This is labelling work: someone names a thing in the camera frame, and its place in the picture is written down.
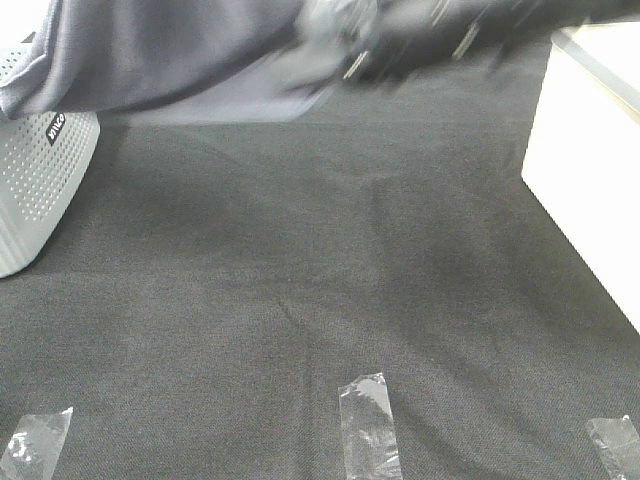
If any grey-blue towel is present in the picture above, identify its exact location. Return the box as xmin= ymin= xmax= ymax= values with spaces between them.
xmin=1 ymin=1 xmax=639 ymax=123

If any black table cloth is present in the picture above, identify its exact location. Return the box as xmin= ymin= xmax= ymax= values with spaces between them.
xmin=1 ymin=39 xmax=639 ymax=479

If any clear tape strip centre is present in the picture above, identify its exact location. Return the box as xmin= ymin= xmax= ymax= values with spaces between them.
xmin=338 ymin=372 xmax=403 ymax=479

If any clear tape strip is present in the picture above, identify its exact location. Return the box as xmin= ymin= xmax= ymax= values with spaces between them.
xmin=585 ymin=415 xmax=639 ymax=480
xmin=338 ymin=372 xmax=403 ymax=479
xmin=1 ymin=407 xmax=74 ymax=480

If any white storage box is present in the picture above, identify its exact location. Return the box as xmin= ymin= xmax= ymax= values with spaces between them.
xmin=521 ymin=20 xmax=639 ymax=327

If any grey perforated laundry basket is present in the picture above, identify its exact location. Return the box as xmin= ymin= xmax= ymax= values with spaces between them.
xmin=0 ymin=30 xmax=101 ymax=279

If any clear tape strip right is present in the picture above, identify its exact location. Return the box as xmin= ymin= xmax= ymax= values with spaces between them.
xmin=585 ymin=415 xmax=639 ymax=480

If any clear tape strip left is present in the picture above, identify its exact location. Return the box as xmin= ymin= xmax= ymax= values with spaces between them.
xmin=1 ymin=407 xmax=74 ymax=480

